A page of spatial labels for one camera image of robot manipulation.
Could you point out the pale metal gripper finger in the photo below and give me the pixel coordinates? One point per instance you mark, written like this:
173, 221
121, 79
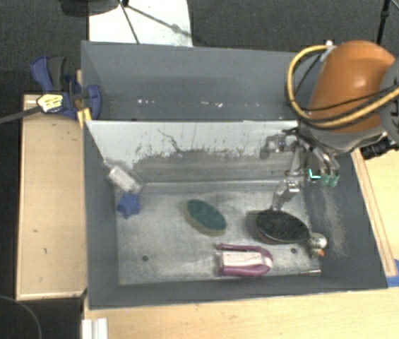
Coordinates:
281, 196

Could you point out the dark oval disc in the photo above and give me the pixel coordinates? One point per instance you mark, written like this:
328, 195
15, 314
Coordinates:
284, 228

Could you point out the small silver and orange toy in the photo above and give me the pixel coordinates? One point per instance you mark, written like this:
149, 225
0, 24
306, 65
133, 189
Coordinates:
317, 244

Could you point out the green oval sponge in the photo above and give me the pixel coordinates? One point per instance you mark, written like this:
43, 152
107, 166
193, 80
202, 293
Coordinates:
206, 217

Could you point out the grey metal bin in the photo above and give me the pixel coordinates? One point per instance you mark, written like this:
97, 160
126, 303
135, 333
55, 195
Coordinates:
185, 83

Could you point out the pale wood board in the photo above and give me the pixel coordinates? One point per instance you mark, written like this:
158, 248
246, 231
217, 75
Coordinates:
52, 207

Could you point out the black cylinder on white bracket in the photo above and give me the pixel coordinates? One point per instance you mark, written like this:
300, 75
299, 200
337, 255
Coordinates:
377, 149

